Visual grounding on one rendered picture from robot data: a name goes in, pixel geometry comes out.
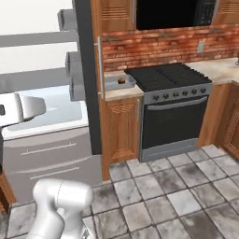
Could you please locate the pale blue fridge crisper drawer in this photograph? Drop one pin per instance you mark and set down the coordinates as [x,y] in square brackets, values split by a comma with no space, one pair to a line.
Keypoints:
[65,112]

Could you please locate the grey open fridge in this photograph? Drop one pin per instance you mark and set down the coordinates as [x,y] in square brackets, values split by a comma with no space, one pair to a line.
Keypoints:
[46,62]

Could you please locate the grey fridge door bin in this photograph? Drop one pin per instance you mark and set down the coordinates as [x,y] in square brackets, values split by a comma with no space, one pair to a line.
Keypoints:
[67,20]
[74,74]

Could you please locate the grey fridge shelf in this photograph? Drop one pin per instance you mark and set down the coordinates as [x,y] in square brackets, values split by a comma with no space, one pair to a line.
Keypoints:
[37,38]
[34,79]

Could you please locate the dark fridge door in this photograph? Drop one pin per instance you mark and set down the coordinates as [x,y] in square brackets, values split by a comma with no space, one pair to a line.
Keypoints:
[87,77]

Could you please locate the black stove knob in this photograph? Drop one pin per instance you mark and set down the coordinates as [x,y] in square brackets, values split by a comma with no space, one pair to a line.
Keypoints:
[165,95]
[185,93]
[156,97]
[194,91]
[175,94]
[203,90]

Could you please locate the black oven door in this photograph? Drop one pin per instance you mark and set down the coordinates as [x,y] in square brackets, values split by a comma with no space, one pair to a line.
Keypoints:
[172,124]

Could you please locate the brown round food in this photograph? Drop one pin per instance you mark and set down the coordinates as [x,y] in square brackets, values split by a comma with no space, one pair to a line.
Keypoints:
[121,81]

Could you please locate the grey tupperware container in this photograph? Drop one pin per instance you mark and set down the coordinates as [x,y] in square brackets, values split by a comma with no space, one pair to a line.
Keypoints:
[111,83]

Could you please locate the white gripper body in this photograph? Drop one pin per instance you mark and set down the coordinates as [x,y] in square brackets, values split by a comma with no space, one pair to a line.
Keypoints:
[33,107]

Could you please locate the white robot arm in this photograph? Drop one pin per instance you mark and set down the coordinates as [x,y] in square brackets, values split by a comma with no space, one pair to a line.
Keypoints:
[59,199]

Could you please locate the black microwave oven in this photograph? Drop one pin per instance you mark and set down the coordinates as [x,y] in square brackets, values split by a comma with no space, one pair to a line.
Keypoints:
[171,14]

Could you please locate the grey freezer drawer front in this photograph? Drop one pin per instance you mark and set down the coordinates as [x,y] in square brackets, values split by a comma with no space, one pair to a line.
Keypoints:
[56,161]

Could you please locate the wooden base cupboard run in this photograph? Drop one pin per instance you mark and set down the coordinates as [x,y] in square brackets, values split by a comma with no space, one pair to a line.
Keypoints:
[224,118]

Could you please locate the black and silver stove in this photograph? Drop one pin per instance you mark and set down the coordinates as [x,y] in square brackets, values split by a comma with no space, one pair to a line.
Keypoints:
[169,77]

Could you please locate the wooden base cupboard door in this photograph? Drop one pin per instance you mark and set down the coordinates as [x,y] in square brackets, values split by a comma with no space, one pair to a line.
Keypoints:
[123,130]

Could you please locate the wooden wall cupboard door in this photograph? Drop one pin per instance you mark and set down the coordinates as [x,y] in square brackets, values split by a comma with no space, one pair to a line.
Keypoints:
[113,14]
[228,11]

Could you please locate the brown wooden panel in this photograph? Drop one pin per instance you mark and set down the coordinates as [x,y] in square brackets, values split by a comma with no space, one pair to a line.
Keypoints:
[5,193]

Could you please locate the grey wall socket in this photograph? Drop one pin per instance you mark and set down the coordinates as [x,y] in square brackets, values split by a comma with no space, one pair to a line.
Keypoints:
[201,47]

